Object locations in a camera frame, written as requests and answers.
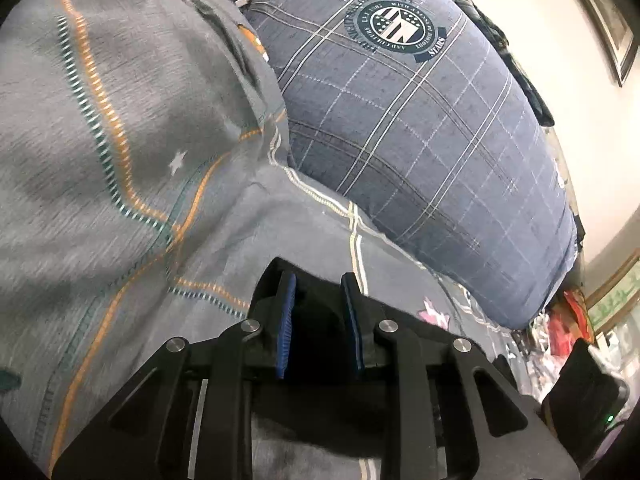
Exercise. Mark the framed wall picture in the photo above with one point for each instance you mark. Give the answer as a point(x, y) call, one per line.
point(607, 15)

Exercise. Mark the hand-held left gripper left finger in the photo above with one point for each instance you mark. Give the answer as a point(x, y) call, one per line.
point(286, 327)

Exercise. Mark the framed green panel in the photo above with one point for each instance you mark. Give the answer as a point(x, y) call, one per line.
point(615, 305)

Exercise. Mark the grey striped bed cover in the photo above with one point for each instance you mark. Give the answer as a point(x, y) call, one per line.
point(125, 170)

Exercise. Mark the red packet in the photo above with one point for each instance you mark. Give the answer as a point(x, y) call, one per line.
point(567, 322)

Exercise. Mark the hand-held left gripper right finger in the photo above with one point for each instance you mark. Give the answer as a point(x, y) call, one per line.
point(350, 325)

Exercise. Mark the blue plaid pillow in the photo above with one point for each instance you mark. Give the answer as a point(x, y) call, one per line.
point(400, 150)

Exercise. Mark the black pants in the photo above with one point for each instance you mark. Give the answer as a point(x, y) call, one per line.
point(320, 355)

